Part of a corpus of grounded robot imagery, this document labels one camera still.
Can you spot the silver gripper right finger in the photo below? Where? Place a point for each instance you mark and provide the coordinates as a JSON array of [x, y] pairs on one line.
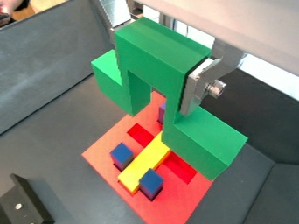
[[202, 81]]

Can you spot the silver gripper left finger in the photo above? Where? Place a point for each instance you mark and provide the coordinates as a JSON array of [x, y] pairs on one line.
[[114, 13]]

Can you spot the green bridge-shaped block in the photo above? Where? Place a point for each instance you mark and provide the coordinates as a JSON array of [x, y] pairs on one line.
[[150, 59]]

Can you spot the red base board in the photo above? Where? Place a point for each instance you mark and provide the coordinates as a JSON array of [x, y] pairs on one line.
[[184, 186]]

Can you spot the purple block near right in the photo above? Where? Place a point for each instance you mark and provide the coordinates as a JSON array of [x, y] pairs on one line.
[[161, 109]]

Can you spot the yellow long bar block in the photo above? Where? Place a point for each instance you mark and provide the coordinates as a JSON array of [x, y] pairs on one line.
[[148, 159]]

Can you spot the blue block far right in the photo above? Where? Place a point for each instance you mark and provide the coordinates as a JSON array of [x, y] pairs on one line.
[[121, 156]]

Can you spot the blue block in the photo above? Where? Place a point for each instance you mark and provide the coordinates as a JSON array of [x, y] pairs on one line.
[[150, 184], [121, 156]]

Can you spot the blue block far left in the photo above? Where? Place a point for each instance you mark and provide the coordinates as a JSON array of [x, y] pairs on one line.
[[150, 184]]

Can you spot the black block holder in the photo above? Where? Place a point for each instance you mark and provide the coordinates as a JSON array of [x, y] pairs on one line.
[[21, 206]]

